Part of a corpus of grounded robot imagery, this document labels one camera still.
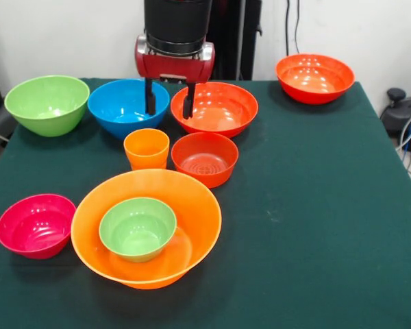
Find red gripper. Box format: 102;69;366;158
134;34;216;120

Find blue bowl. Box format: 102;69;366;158
87;78;171;141

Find large red bowl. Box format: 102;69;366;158
170;82;260;137
275;53;356;106

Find orange cup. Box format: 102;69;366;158
123;128;171;171

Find small red bowl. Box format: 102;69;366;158
171;132;240;189

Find large orange bowl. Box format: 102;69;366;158
71;169;223;291

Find large green bowl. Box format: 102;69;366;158
3;75;90;138

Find small green bowl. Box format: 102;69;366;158
98;197;177;263

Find pink bowl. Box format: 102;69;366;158
0;193;77;260

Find dark green table cloth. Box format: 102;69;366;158
0;77;411;329

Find thick black wall cable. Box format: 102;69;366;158
285;0;292;58

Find thin black wall cable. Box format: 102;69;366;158
294;0;301;56

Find white and blue cable bundle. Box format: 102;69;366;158
395;106;411;186

